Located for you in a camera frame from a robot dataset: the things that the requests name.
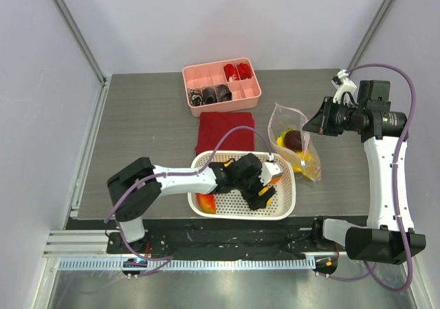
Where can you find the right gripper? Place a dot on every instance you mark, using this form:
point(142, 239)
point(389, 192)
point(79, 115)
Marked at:
point(329, 116)

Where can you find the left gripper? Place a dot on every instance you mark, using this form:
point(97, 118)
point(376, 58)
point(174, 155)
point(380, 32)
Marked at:
point(260, 201)

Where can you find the dark red apple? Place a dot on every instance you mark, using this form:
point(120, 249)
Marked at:
point(293, 140)

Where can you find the clear zip top bag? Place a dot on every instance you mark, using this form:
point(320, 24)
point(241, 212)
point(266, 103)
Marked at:
point(284, 118)

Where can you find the yellow banana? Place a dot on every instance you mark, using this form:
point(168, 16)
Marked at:
point(300, 161)

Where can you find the small yellow bumpy fruit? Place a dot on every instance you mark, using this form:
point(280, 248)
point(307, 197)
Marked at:
point(280, 141)

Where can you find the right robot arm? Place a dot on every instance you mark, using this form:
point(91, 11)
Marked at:
point(389, 235)

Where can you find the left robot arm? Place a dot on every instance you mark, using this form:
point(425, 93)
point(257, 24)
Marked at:
point(137, 186)

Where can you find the orange fruit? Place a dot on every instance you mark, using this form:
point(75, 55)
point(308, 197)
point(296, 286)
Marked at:
point(275, 178)

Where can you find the white perforated plastic basket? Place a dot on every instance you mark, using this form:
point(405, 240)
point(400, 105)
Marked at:
point(232, 205)

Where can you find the red yellow mango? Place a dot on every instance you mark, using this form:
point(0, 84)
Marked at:
point(206, 203)

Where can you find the folded red cloth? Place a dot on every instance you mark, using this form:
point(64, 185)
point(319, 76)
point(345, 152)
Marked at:
point(214, 125)

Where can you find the red item in organizer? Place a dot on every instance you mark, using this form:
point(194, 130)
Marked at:
point(244, 71)
point(231, 73)

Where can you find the pink divided organizer box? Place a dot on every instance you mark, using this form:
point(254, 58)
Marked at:
point(245, 93)

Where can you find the dark brown rolled item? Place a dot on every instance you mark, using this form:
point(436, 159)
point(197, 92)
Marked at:
point(223, 93)

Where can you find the dark grey rolled item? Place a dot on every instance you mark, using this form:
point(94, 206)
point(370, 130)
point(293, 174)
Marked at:
point(208, 96)

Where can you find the black white patterned item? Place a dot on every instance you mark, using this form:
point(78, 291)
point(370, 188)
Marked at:
point(195, 97)

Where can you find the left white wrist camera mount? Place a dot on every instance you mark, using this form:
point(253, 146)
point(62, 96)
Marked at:
point(269, 169)

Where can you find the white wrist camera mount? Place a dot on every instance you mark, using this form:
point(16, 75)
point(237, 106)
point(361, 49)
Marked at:
point(342, 82)
point(269, 169)

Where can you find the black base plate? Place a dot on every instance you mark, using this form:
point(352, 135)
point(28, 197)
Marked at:
point(224, 240)

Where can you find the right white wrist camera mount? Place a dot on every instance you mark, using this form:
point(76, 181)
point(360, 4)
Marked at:
point(342, 82)

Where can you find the white slotted cable duct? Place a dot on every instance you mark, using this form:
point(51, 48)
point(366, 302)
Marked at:
point(128, 263)

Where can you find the right aluminium frame post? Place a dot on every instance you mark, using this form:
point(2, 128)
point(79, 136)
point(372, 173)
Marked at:
point(373, 28)

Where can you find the aluminium frame post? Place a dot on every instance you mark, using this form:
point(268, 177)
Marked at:
point(73, 28)
point(373, 28)

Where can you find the left aluminium frame post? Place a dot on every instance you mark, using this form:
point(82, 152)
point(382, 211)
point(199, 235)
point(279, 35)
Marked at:
point(73, 28)

